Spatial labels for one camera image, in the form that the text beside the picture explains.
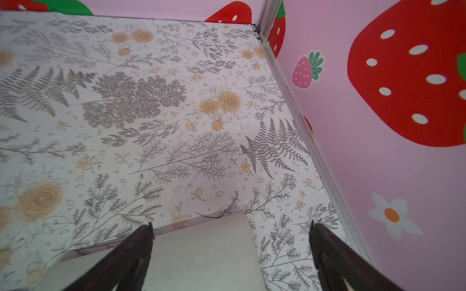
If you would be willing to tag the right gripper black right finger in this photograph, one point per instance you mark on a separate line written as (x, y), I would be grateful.
(340, 268)

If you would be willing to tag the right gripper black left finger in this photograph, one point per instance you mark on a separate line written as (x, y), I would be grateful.
(124, 268)

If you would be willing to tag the right rear aluminium post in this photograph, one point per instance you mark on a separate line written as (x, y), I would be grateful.
(266, 18)

